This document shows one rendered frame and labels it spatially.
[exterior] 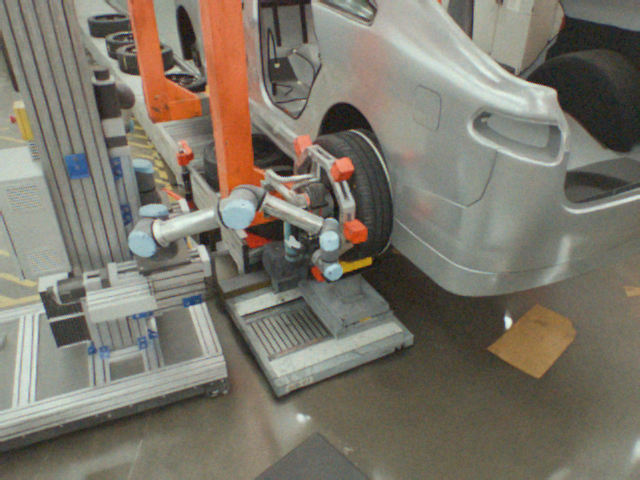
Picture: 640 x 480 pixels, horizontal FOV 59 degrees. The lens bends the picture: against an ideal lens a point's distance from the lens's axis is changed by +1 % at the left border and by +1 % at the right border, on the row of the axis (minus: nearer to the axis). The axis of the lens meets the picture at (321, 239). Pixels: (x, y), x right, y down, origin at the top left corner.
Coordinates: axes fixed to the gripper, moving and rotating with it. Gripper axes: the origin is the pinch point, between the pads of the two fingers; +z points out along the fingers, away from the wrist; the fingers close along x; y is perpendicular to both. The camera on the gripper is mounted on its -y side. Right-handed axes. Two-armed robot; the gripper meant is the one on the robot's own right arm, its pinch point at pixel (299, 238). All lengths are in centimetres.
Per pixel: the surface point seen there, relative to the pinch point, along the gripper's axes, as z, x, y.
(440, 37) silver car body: -24, -50, 88
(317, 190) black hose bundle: 3.8, -11.7, 20.2
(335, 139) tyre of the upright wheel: 22, -31, 35
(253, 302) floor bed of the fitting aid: 56, 6, -75
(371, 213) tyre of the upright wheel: -10.4, -32.3, 9.8
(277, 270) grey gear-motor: 49, -8, -51
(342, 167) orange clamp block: 0.1, -22.4, 30.8
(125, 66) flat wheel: 516, -15, -47
